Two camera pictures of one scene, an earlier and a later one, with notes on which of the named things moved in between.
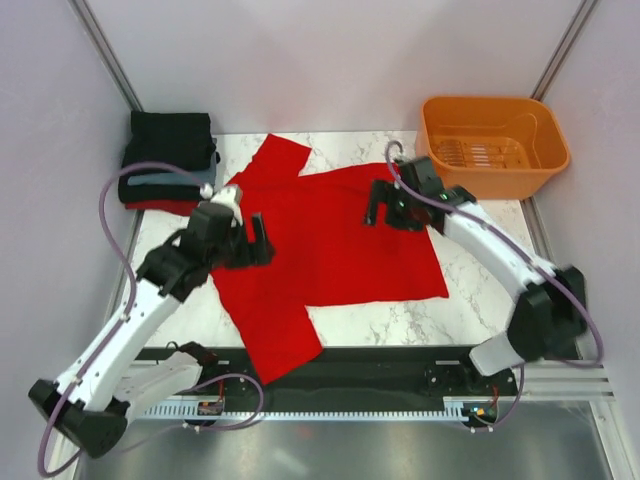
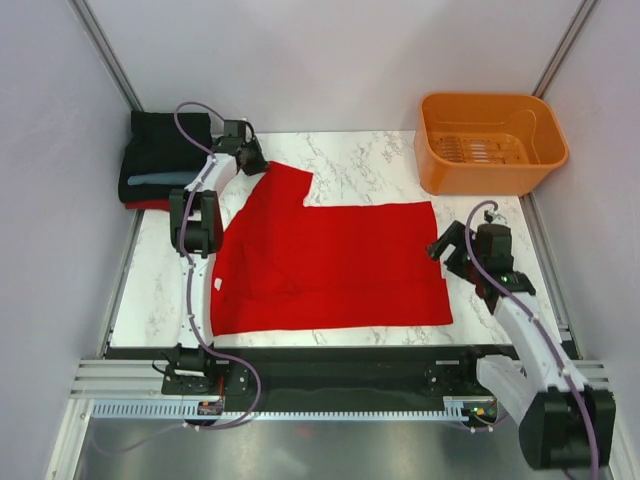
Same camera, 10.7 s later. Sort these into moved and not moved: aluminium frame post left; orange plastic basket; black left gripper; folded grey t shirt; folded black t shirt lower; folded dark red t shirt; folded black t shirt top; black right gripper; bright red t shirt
Moved: black right gripper; black left gripper; bright red t shirt
Not moved: folded dark red t shirt; folded black t shirt top; folded black t shirt lower; orange plastic basket; aluminium frame post left; folded grey t shirt
